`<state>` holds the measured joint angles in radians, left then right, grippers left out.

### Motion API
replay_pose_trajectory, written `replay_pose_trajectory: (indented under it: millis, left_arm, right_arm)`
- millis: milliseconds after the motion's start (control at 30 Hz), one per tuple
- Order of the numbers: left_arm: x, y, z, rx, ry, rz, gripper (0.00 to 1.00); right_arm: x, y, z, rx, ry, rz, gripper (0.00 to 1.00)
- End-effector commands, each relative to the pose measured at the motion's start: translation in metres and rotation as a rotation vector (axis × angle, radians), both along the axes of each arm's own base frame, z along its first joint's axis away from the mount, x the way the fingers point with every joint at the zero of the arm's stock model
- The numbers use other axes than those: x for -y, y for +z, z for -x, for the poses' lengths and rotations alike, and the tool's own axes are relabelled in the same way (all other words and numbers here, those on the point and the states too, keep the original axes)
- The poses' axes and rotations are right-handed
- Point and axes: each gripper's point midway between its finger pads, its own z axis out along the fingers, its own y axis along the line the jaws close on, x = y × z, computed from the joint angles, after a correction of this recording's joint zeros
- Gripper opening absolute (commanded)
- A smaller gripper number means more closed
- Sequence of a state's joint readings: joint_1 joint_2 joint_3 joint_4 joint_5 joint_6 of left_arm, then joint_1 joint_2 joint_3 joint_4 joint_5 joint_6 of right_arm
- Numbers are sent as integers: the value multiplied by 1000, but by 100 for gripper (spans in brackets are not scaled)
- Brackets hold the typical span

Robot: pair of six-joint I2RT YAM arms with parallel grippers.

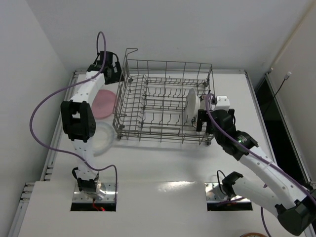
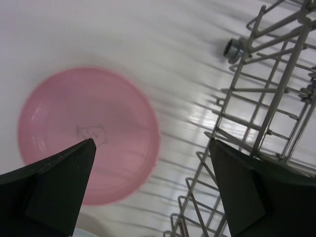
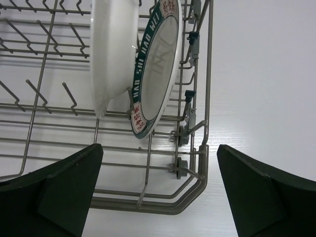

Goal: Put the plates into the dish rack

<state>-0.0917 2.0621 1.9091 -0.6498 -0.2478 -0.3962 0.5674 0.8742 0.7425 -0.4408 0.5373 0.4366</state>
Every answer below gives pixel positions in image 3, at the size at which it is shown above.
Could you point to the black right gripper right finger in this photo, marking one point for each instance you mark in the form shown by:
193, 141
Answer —
266, 201

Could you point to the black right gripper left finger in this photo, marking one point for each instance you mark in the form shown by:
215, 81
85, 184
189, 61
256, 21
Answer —
52, 201

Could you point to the white plate with green rim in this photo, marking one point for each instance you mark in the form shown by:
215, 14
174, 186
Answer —
156, 66

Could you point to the white deep plate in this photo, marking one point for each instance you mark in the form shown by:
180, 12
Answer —
113, 44

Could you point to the metal wire dish rack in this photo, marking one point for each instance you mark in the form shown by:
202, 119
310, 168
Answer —
47, 113

